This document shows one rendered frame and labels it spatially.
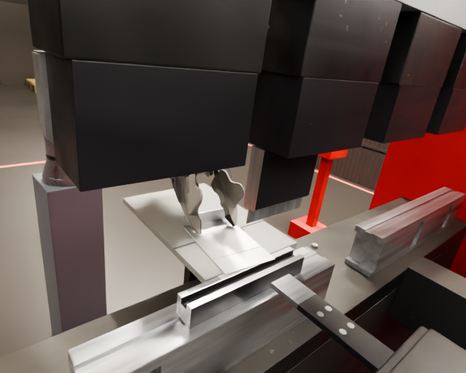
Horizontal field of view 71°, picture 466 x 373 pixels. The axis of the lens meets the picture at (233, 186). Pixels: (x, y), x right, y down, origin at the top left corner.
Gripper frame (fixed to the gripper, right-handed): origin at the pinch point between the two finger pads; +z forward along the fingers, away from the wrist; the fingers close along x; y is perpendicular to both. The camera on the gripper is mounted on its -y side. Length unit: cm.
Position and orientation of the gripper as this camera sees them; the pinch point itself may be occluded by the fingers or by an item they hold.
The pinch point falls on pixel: (213, 223)
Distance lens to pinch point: 52.9
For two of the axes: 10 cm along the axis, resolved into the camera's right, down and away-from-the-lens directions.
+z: 2.5, 9.5, -1.9
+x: 8.3, -1.2, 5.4
